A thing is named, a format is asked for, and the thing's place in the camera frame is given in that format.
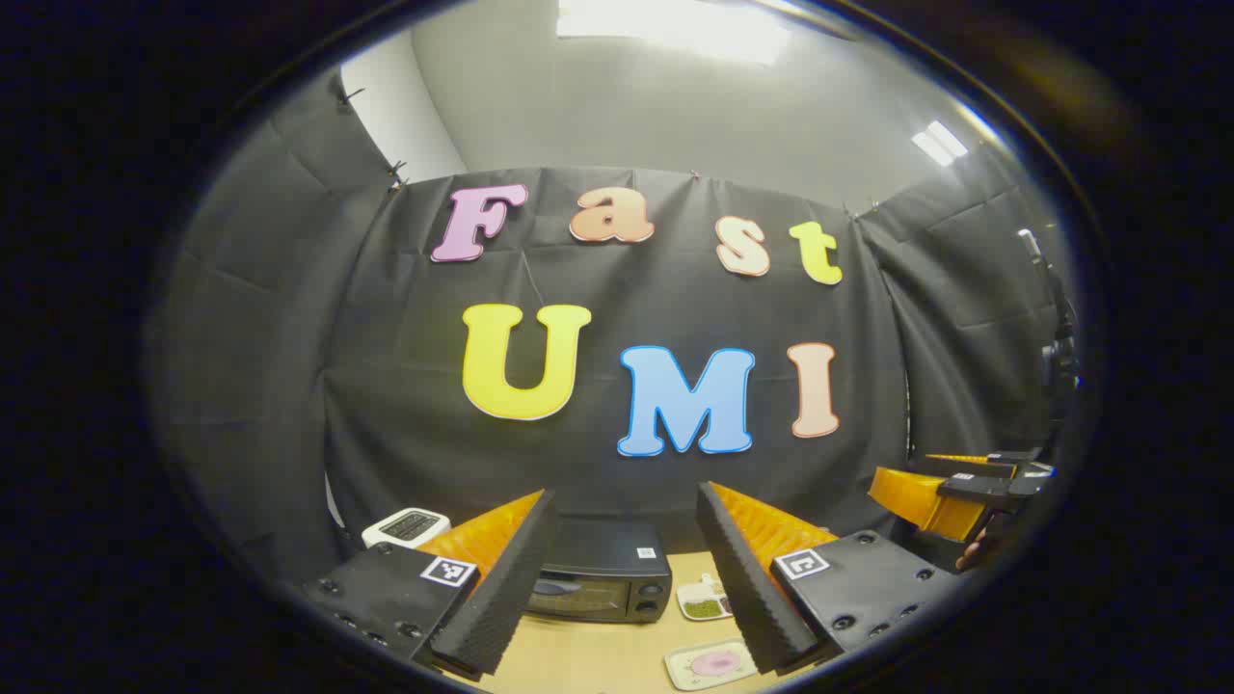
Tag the dark equipment stand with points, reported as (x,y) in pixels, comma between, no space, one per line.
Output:
(1059,337)

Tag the black backdrop cloth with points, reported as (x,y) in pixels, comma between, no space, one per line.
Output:
(386,386)

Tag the divided plate of beans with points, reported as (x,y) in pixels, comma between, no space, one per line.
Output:
(702,607)

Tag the black electric oven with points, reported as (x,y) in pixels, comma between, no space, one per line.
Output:
(607,559)

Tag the small ceiling light panel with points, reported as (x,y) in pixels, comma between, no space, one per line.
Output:
(940,143)

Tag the plate with pink food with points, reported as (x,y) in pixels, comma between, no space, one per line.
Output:
(713,663)

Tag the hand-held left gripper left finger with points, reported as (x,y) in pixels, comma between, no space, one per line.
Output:
(501,588)

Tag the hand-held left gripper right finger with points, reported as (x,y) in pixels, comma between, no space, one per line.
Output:
(747,588)

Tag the large ceiling light panel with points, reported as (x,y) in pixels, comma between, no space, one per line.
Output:
(675,29)

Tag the white toaster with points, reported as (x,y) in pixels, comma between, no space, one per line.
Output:
(405,528)

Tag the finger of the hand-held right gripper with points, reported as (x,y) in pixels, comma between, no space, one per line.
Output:
(974,467)
(993,492)

